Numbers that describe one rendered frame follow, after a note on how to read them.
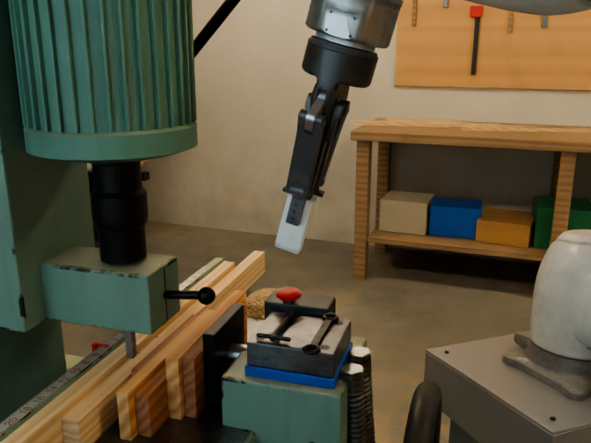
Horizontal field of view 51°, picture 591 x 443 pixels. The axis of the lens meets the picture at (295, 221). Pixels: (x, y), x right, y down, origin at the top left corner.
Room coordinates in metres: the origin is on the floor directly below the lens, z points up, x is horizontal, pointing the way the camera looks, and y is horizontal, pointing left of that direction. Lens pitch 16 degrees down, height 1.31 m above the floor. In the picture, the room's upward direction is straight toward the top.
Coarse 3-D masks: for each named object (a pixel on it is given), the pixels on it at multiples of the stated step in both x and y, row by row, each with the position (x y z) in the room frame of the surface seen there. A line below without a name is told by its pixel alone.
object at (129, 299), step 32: (64, 256) 0.68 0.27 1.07; (96, 256) 0.68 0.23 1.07; (160, 256) 0.68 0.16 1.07; (64, 288) 0.65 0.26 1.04; (96, 288) 0.63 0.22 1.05; (128, 288) 0.62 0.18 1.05; (160, 288) 0.64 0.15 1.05; (64, 320) 0.65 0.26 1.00; (96, 320) 0.63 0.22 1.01; (128, 320) 0.62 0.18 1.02; (160, 320) 0.63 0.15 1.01
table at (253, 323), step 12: (252, 324) 0.85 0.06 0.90; (216, 408) 0.63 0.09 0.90; (168, 420) 0.61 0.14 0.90; (180, 420) 0.61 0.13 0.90; (192, 420) 0.61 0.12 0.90; (204, 420) 0.61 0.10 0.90; (216, 420) 0.61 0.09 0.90; (108, 432) 0.58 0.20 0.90; (156, 432) 0.58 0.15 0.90; (168, 432) 0.58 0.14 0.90; (180, 432) 0.58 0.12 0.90; (192, 432) 0.58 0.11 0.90; (204, 432) 0.58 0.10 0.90; (216, 432) 0.58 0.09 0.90; (228, 432) 0.58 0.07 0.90; (240, 432) 0.58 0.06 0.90; (252, 432) 0.59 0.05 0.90
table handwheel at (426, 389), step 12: (420, 384) 0.61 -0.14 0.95; (432, 384) 0.61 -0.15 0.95; (420, 396) 0.57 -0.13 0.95; (432, 396) 0.57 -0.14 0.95; (420, 408) 0.55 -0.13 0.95; (432, 408) 0.55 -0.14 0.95; (408, 420) 0.54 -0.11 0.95; (420, 420) 0.53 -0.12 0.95; (432, 420) 0.54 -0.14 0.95; (408, 432) 0.52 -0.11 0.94; (420, 432) 0.52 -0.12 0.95; (432, 432) 0.52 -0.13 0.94
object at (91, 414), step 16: (256, 256) 1.05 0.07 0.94; (240, 272) 0.97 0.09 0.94; (256, 272) 1.03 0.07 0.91; (224, 288) 0.90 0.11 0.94; (240, 288) 0.96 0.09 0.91; (208, 304) 0.84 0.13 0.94; (176, 320) 0.78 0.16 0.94; (128, 368) 0.65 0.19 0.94; (112, 384) 0.62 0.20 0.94; (96, 400) 0.58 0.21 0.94; (112, 400) 0.60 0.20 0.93; (64, 416) 0.56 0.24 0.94; (80, 416) 0.56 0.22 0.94; (96, 416) 0.57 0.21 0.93; (112, 416) 0.60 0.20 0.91; (64, 432) 0.55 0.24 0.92; (80, 432) 0.55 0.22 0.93; (96, 432) 0.57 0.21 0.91
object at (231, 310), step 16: (240, 304) 0.71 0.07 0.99; (224, 320) 0.67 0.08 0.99; (240, 320) 0.70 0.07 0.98; (208, 336) 0.63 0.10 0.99; (224, 336) 0.65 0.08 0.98; (240, 336) 0.70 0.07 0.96; (208, 352) 0.63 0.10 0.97; (224, 352) 0.65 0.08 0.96; (240, 352) 0.66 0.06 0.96; (208, 368) 0.63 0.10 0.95; (224, 368) 0.65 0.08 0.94; (208, 384) 0.63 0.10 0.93; (208, 400) 0.63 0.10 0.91
